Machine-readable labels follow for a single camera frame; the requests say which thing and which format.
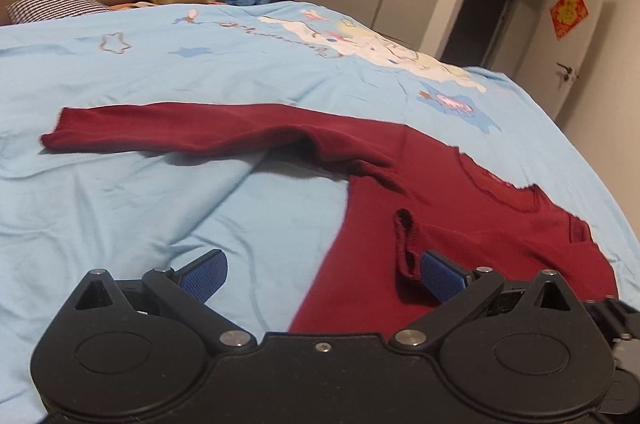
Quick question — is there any dark red long-sleeve sweater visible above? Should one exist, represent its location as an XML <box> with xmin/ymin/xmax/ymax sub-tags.
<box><xmin>42</xmin><ymin>103</ymin><xmax>617</xmax><ymax>335</ymax></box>

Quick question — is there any white bedroom door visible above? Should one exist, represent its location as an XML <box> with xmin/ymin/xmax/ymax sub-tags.
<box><xmin>515</xmin><ymin>0</ymin><xmax>603</xmax><ymax>119</ymax></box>

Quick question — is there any light blue cartoon duvet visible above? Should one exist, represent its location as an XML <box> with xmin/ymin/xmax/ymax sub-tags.
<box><xmin>1</xmin><ymin>2</ymin><xmax>639</xmax><ymax>423</ymax></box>

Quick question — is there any red fu door decoration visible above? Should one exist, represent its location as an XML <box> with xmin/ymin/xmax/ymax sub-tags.
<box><xmin>549</xmin><ymin>0</ymin><xmax>589</xmax><ymax>40</ymax></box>

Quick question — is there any checkered pillow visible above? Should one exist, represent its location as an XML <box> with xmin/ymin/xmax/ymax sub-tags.
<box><xmin>6</xmin><ymin>0</ymin><xmax>110</xmax><ymax>25</ymax></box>

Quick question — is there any black door handle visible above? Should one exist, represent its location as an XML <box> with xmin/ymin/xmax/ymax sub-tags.
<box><xmin>556</xmin><ymin>62</ymin><xmax>579</xmax><ymax>90</ymax></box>

